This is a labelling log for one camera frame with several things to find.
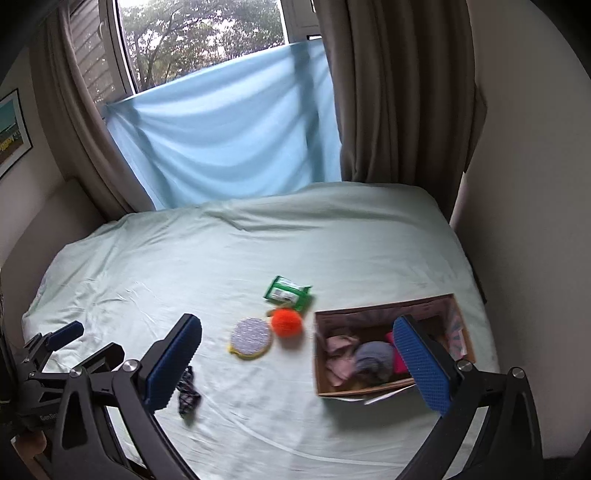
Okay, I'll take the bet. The black patterned scrunchie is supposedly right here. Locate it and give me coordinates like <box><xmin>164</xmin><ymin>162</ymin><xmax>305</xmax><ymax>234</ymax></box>
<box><xmin>176</xmin><ymin>365</ymin><xmax>201</xmax><ymax>417</ymax></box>

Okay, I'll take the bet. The grey blue sock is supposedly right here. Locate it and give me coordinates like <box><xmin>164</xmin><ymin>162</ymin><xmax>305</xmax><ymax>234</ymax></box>
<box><xmin>355</xmin><ymin>341</ymin><xmax>394</xmax><ymax>386</ymax></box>

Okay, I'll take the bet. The round yellow grey scrubber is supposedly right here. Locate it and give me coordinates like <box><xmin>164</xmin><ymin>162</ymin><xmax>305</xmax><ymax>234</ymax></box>
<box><xmin>228</xmin><ymin>318</ymin><xmax>273</xmax><ymax>360</ymax></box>

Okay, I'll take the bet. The window with white frame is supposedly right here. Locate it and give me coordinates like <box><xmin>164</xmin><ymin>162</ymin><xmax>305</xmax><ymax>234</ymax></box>
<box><xmin>69</xmin><ymin>0</ymin><xmax>320</xmax><ymax>108</ymax></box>

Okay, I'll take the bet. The beige headboard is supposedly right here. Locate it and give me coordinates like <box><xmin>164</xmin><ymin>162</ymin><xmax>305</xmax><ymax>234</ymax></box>
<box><xmin>0</xmin><ymin>177</ymin><xmax>110</xmax><ymax>287</ymax></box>

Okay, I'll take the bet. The pink sponge block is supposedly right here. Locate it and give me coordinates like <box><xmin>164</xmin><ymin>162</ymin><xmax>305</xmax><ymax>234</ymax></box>
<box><xmin>386</xmin><ymin>332</ymin><xmax>409</xmax><ymax>375</ymax></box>

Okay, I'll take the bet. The brown right curtain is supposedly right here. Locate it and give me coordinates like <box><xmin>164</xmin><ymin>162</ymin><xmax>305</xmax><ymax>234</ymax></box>
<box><xmin>315</xmin><ymin>0</ymin><xmax>486</xmax><ymax>217</ymax></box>

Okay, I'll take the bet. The brown left curtain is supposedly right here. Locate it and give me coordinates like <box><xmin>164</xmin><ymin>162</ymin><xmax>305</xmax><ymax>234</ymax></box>
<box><xmin>29</xmin><ymin>1</ymin><xmax>155</xmax><ymax>220</ymax></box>

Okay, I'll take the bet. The pink fabric scrunchie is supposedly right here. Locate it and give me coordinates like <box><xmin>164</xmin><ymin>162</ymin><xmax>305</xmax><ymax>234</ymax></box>
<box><xmin>325</xmin><ymin>335</ymin><xmax>360</xmax><ymax>387</ymax></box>

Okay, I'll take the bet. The open cardboard box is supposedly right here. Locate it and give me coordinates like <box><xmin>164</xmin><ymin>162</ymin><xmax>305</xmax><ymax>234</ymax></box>
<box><xmin>315</xmin><ymin>294</ymin><xmax>476</xmax><ymax>400</ymax></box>

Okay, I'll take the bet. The green wet wipes pack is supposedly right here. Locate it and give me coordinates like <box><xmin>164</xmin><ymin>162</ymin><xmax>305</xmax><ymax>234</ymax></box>
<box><xmin>263</xmin><ymin>276</ymin><xmax>311</xmax><ymax>312</ymax></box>

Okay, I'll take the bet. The person's left hand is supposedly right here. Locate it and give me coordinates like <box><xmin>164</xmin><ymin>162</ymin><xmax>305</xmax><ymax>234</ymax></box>
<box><xmin>13</xmin><ymin>431</ymin><xmax>47</xmax><ymax>462</ymax></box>

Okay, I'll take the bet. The orange pom-pom ball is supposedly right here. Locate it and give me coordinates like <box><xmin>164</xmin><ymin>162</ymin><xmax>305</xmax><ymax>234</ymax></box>
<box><xmin>270</xmin><ymin>308</ymin><xmax>304</xmax><ymax>338</ymax></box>

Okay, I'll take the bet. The brown curtain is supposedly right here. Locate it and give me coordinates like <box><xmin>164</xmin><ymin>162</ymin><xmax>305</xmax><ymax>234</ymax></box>
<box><xmin>315</xmin><ymin>0</ymin><xmax>486</xmax><ymax>217</ymax></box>
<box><xmin>29</xmin><ymin>1</ymin><xmax>155</xmax><ymax>220</ymax></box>

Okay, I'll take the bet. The framed wall picture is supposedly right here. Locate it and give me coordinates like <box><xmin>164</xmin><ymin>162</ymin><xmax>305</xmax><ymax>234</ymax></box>
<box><xmin>0</xmin><ymin>88</ymin><xmax>33</xmax><ymax>178</ymax></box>

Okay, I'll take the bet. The light green bed sheet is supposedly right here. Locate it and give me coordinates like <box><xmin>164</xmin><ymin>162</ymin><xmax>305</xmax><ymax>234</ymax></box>
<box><xmin>23</xmin><ymin>183</ymin><xmax>499</xmax><ymax>479</ymax></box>

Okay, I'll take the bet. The light blue hanging cloth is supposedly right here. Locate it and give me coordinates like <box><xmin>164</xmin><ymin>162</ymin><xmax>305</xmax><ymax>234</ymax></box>
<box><xmin>105</xmin><ymin>40</ymin><xmax>342</xmax><ymax>210</ymax></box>

